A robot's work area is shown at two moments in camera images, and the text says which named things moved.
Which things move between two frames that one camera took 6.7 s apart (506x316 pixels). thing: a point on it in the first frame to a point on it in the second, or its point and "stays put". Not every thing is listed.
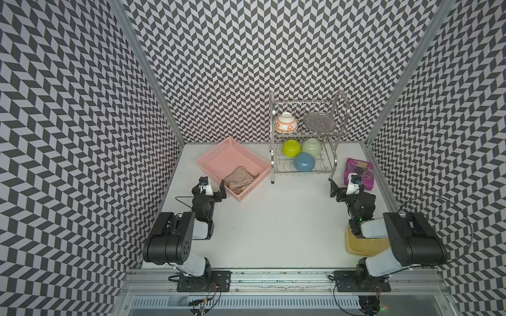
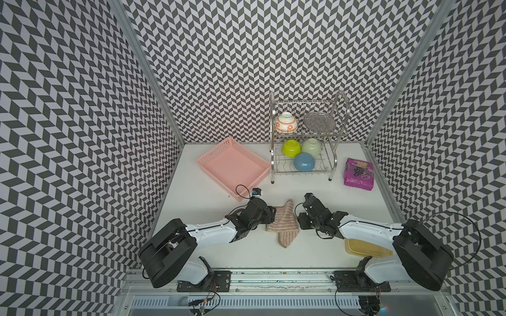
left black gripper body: x=216 y=197 to x=266 y=218
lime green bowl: x=291 y=148 stays put
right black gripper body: x=349 y=199 to x=306 y=222
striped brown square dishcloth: x=239 y=179 to x=285 y=223
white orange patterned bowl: x=286 y=122 stays put
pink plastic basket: x=241 y=168 stays put
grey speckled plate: x=319 y=122 stays put
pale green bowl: x=311 y=145 stays put
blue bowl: x=304 y=162 stays put
